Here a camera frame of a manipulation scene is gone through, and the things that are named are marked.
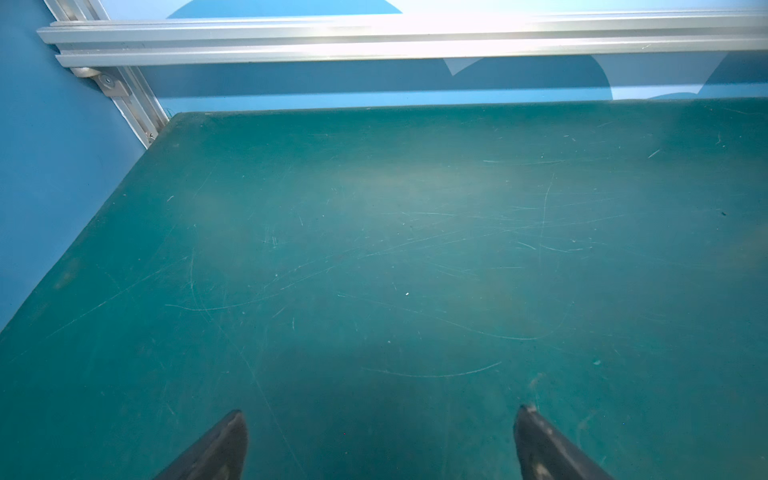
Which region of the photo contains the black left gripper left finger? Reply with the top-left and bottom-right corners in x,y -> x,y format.
154,410 -> 248,480

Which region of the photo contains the left rear aluminium frame post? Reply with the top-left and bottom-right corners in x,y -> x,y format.
44,0 -> 169,149

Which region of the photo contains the rear horizontal aluminium frame bar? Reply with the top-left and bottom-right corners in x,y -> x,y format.
39,10 -> 767,68

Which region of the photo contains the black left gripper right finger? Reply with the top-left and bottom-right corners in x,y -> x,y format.
513,405 -> 613,480

